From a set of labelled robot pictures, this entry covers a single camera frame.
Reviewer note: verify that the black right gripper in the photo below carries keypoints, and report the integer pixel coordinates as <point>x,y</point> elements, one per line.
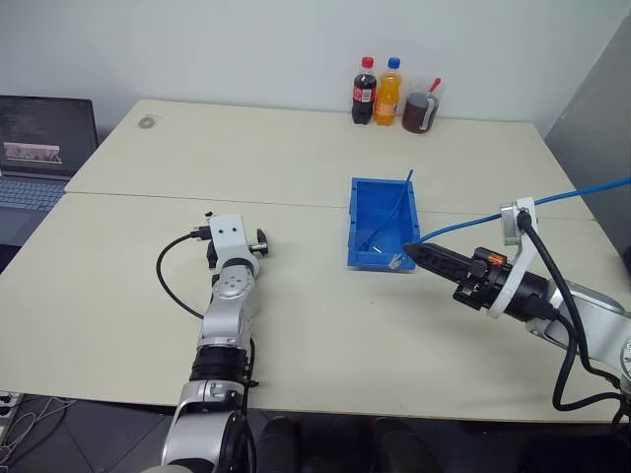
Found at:
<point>480,288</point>

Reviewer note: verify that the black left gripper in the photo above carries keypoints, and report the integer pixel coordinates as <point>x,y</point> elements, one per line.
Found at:
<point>259,243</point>

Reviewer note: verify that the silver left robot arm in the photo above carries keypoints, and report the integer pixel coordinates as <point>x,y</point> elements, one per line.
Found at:
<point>224,320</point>

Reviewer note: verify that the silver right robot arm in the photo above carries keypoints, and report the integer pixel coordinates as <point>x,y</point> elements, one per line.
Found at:
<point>591,320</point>

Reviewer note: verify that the white coupler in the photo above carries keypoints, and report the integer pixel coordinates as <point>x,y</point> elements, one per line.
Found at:
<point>375,249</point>

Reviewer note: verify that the blue plastic bin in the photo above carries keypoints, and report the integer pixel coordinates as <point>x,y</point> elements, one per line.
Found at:
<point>362,197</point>

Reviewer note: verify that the clear jar brown contents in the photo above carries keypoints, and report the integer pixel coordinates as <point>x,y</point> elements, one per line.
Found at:
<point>416,113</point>

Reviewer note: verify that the orange soda bottle blue cap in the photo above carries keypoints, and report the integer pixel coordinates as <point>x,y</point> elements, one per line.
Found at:
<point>387,98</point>

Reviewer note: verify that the red spoon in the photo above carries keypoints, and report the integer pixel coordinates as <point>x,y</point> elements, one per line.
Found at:
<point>435,84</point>

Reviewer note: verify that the cola bottle red cap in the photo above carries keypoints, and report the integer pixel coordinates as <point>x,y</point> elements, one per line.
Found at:
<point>364,93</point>

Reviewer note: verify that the grey partition panel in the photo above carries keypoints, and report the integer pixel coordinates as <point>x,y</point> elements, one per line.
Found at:
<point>601,123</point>

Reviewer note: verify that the dark open laptop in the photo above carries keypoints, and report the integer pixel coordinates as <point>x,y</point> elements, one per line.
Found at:
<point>44,128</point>

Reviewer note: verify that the white power strip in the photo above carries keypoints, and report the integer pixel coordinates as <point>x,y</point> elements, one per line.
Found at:
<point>9,414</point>

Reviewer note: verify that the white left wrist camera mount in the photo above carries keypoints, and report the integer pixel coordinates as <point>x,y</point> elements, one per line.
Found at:
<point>225,236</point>

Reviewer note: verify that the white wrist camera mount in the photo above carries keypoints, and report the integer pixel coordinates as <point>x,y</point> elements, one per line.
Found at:
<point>225,236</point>
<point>512,281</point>

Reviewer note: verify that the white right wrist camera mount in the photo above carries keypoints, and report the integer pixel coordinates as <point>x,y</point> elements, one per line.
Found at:
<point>512,281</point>

